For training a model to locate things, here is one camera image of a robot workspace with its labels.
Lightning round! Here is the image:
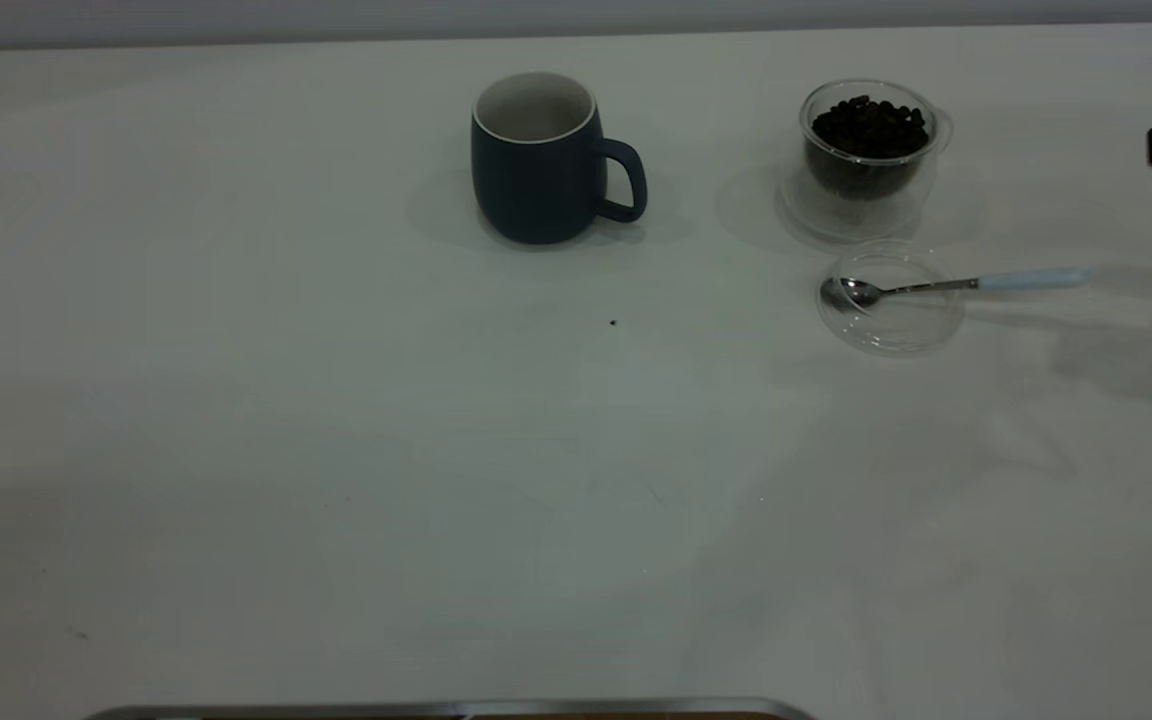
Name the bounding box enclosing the metal spoon with pale-blue handle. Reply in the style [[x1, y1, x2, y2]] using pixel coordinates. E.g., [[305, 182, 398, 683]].
[[820, 266, 1092, 314]]

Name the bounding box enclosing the dark grey ceramic mug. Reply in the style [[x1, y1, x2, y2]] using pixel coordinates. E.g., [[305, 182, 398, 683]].
[[470, 71, 649, 246]]

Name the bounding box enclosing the heap of roasted coffee beans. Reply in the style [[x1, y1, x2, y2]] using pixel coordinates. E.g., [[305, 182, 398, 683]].
[[811, 95, 933, 197]]

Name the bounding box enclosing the clear double-walled glass cup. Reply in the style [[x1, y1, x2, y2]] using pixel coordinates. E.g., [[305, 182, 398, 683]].
[[781, 80, 955, 243]]

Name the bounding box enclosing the clear glass saucer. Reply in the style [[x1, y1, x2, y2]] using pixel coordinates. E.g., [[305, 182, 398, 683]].
[[816, 245, 967, 358]]

